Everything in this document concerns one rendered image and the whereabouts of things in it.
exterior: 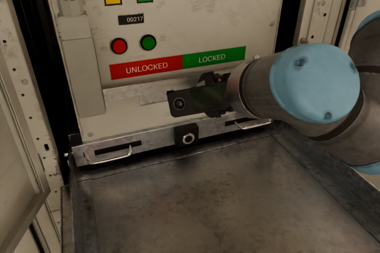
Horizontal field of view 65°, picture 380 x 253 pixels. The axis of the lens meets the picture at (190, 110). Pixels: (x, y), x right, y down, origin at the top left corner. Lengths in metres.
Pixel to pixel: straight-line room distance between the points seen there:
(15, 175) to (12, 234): 0.11
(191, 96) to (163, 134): 0.26
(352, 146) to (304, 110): 0.10
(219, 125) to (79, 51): 0.43
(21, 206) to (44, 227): 0.14
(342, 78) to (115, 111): 0.48
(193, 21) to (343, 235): 0.52
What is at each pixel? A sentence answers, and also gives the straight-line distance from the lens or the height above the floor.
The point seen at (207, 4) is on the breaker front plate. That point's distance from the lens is 0.66.
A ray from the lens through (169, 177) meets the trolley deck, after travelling 0.71.
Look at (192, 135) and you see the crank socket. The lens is 0.74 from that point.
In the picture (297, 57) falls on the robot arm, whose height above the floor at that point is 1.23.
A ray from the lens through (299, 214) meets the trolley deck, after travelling 0.68.
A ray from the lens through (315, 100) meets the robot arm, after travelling 0.34.
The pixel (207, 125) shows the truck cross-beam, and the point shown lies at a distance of 0.78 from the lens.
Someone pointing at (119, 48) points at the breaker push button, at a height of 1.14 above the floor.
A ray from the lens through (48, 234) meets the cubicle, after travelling 0.86.
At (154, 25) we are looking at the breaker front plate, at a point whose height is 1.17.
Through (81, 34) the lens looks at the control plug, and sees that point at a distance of 0.51.
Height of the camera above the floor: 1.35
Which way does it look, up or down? 32 degrees down
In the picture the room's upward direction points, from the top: straight up
